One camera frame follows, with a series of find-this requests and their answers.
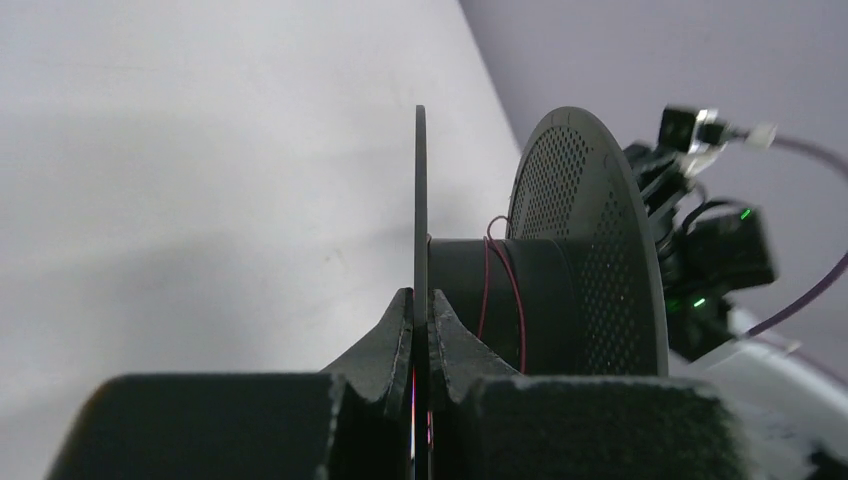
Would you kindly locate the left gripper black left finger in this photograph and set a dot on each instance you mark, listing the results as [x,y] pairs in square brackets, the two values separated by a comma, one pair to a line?
[378,366]

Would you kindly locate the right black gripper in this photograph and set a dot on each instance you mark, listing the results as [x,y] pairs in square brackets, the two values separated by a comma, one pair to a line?
[661,183]

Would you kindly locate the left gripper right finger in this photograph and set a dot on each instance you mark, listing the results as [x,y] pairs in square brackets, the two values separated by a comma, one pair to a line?
[456,357]

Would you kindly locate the black cable spool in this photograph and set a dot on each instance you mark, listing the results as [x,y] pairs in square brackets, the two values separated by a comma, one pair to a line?
[571,298]

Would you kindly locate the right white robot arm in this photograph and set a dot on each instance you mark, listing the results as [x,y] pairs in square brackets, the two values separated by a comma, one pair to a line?
[706,248]

